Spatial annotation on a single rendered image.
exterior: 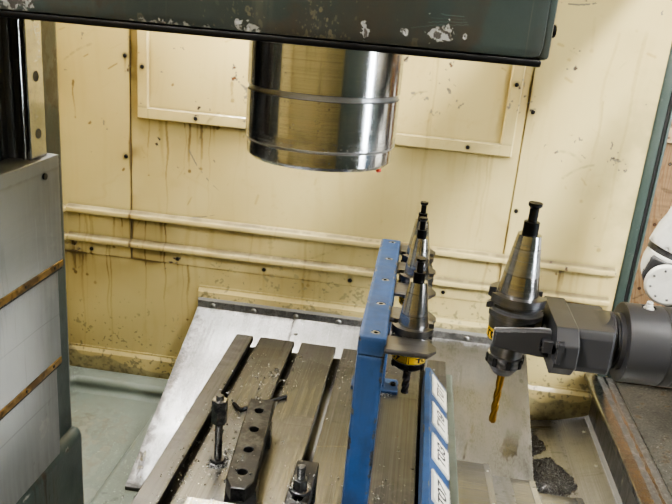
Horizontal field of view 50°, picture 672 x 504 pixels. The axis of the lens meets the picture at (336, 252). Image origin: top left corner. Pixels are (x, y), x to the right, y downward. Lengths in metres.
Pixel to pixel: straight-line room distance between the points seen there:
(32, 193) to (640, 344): 0.81
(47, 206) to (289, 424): 0.60
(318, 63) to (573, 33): 1.16
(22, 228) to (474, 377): 1.19
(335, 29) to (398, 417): 0.97
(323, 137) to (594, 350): 0.36
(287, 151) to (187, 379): 1.21
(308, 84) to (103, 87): 1.30
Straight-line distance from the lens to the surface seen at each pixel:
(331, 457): 1.33
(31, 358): 1.18
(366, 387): 1.04
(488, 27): 0.64
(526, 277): 0.80
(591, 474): 1.87
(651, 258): 1.46
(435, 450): 1.29
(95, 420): 2.03
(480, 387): 1.86
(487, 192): 1.82
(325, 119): 0.70
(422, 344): 1.03
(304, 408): 1.46
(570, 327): 0.80
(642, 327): 0.83
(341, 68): 0.69
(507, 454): 1.76
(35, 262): 1.13
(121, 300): 2.10
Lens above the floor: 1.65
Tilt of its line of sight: 19 degrees down
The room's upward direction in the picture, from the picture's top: 5 degrees clockwise
